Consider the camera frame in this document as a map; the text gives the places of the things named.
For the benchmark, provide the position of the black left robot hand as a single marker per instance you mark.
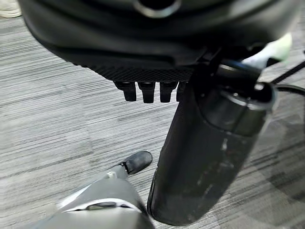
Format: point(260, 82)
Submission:
point(133, 43)

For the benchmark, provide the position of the dark robot foot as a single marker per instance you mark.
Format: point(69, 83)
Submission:
point(139, 161)

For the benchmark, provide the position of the silver robot leg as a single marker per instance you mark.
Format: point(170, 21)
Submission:
point(102, 198)

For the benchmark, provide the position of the person's foot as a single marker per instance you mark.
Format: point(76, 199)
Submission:
point(276, 48)
point(9, 8)

